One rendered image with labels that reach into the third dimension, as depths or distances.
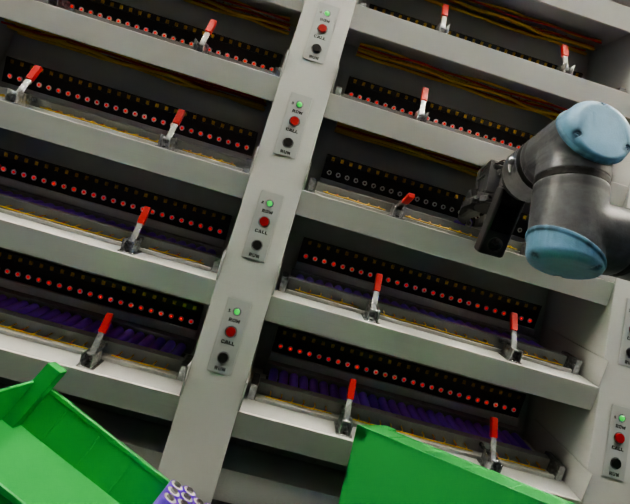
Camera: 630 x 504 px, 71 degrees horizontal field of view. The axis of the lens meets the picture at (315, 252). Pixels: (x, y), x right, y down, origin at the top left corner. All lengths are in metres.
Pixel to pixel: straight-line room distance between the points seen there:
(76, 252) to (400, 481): 0.60
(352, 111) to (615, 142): 0.43
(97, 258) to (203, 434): 0.33
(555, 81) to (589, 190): 0.46
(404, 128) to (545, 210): 0.35
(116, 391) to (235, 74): 0.58
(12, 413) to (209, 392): 0.28
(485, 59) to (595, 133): 0.40
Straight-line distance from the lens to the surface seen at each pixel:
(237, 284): 0.76
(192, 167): 0.82
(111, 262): 0.81
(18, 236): 0.87
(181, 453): 0.80
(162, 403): 0.79
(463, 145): 0.91
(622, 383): 1.00
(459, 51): 1.00
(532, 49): 1.34
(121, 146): 0.86
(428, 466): 0.61
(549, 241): 0.61
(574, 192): 0.63
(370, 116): 0.87
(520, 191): 0.75
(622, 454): 1.01
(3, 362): 0.87
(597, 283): 0.98
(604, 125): 0.68
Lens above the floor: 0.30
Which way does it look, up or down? 10 degrees up
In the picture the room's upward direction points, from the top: 15 degrees clockwise
